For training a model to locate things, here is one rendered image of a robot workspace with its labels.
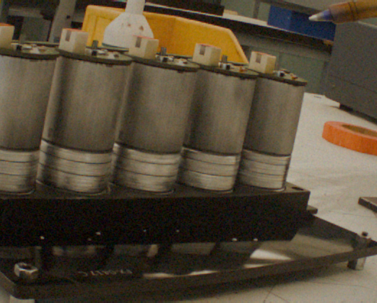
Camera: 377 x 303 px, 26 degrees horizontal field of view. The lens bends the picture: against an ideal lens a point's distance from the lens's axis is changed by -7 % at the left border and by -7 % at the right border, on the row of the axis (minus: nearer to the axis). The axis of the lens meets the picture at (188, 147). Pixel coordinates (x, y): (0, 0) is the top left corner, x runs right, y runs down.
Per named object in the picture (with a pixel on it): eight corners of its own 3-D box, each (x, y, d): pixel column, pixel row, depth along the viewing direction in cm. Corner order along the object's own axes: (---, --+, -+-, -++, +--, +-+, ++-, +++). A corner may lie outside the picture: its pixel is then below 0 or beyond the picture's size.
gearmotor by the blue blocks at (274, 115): (291, 212, 32) (320, 81, 32) (248, 215, 31) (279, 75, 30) (247, 193, 34) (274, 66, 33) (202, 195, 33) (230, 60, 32)
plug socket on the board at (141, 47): (161, 60, 27) (165, 40, 27) (140, 58, 27) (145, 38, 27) (145, 56, 28) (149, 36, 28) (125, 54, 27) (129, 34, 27)
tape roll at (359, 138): (365, 140, 66) (368, 125, 66) (406, 159, 61) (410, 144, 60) (308, 132, 63) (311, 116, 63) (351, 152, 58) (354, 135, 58)
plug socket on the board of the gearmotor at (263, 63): (277, 75, 31) (281, 58, 31) (262, 73, 30) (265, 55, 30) (262, 70, 32) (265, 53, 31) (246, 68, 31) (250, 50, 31)
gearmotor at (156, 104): (183, 218, 29) (215, 66, 28) (126, 221, 27) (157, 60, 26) (137, 195, 30) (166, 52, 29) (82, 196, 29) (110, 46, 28)
